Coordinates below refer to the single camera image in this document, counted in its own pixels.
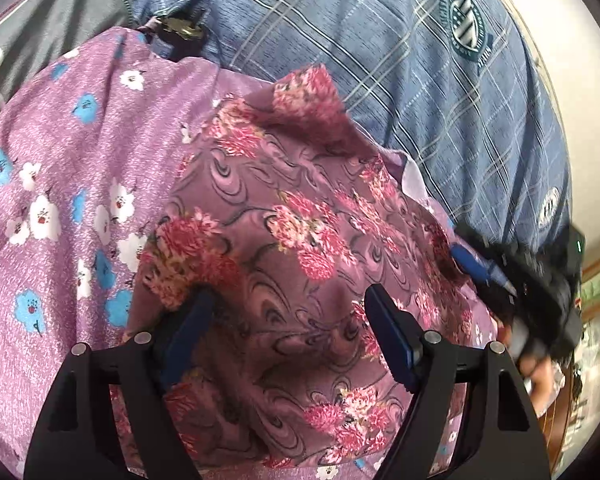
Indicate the blue plaid pillow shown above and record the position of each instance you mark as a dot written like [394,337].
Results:
[454,83]

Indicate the purple flowered cloth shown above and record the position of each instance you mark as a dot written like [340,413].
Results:
[90,151]

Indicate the maroon floral patterned garment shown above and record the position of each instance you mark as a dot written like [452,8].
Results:
[289,213]

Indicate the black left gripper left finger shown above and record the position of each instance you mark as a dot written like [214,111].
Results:
[76,435]

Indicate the small black device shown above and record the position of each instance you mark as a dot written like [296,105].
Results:
[176,36]

